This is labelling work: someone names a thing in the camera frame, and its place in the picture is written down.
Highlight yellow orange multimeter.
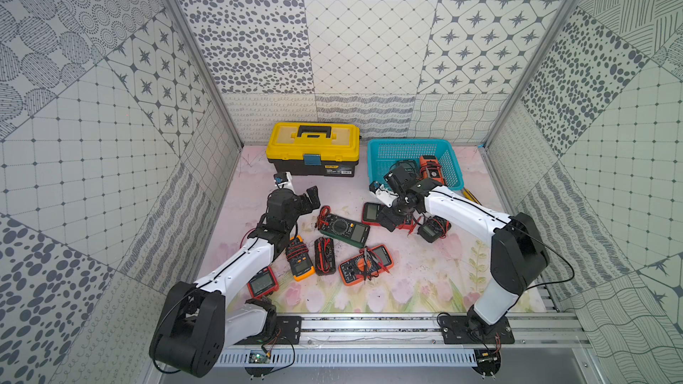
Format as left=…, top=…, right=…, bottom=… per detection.
left=286, top=236, right=315, bottom=282

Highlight yellow black toolbox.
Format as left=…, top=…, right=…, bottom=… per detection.
left=266, top=122, right=361, bottom=177

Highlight dark green wide multimeter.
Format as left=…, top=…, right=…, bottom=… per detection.
left=318, top=214, right=370, bottom=248

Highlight red multimeter near left arm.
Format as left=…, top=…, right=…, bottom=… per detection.
left=247, top=267, right=279, bottom=300

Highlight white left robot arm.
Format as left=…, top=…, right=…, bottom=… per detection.
left=149, top=183, right=320, bottom=378

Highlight red multimeter with leads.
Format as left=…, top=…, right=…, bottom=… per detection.
left=361, top=203, right=414, bottom=232

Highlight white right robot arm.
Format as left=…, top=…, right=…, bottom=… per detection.
left=369, top=167, right=550, bottom=326

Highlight orange red multimeter pair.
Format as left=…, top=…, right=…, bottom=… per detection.
left=338, top=245, right=395, bottom=286

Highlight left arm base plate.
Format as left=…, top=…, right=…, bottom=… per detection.
left=263, top=316, right=302, bottom=345

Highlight teal plastic basket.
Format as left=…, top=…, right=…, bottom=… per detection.
left=366, top=139, right=464, bottom=191

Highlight small black multimeter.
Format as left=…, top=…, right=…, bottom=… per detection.
left=417, top=216, right=451, bottom=244

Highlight aluminium mounting rail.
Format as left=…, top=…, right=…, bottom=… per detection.
left=210, top=314, right=590, bottom=376

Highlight green multimeter with leads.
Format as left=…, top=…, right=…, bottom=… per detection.
left=390, top=159, right=421, bottom=179

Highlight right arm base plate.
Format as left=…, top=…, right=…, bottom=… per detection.
left=436, top=313, right=515, bottom=346

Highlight yellow utility knife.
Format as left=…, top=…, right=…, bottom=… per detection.
left=462, top=188, right=481, bottom=204

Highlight black multimeter red leads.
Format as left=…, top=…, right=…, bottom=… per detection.
left=314, top=236, right=336, bottom=276

